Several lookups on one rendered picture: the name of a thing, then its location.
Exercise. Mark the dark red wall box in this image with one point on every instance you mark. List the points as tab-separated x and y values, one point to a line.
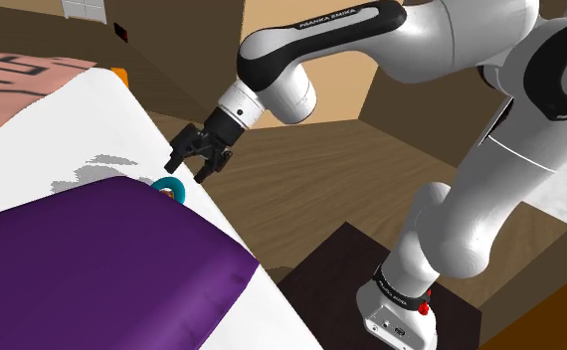
121	32

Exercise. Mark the white bed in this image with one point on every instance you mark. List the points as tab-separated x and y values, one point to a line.
70	123

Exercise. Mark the white panelled door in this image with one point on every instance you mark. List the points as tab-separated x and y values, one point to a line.
84	9

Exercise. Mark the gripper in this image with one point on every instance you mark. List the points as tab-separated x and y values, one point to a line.
223	130

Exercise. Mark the orange block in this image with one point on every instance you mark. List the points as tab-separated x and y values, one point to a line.
121	76

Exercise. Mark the pink patterned cloth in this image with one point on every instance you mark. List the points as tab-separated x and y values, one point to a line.
2	82

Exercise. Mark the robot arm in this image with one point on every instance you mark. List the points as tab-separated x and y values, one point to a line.
477	160

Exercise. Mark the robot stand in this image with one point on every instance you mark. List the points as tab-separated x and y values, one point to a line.
329	291

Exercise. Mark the purple blanket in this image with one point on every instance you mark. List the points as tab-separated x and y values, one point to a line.
99	262

